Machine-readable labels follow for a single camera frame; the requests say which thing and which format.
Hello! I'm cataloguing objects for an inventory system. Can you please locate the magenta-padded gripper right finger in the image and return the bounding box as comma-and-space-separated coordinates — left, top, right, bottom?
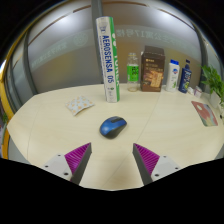
132, 143, 183, 187

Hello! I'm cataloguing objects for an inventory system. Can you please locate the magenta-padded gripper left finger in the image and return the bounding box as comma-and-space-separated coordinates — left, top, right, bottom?
41, 142, 93, 186

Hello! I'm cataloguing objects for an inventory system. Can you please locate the blue and black computer mouse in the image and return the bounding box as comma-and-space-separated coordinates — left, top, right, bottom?
99, 115, 128, 140

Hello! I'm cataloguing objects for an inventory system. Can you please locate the pastel patterned mouse pad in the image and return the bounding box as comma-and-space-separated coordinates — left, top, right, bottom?
190, 100, 219, 128

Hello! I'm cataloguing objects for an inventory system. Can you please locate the floral tissue packet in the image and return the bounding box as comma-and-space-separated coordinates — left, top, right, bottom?
65, 95, 96, 117

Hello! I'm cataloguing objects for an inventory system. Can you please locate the small pink round jar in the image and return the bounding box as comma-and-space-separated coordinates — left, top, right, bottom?
194, 85, 204, 99

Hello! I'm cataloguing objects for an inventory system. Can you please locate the white bottle with blue cap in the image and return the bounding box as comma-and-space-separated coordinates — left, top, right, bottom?
165, 59, 181, 93

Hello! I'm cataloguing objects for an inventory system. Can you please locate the clear bottle with green label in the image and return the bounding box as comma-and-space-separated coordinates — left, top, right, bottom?
126, 52, 140, 93

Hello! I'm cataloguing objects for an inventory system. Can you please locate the brown cardboard box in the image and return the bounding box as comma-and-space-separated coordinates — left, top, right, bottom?
140, 45, 166, 93

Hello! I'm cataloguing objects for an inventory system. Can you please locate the dark blue pump bottle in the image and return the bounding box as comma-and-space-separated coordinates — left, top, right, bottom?
178, 59, 193, 94

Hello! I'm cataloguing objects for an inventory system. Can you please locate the green potted plant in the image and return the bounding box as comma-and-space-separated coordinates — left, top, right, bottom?
200, 64, 224, 119

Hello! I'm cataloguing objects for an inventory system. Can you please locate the white green shuttlecock tube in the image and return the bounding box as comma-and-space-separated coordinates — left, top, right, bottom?
95, 16, 121, 104

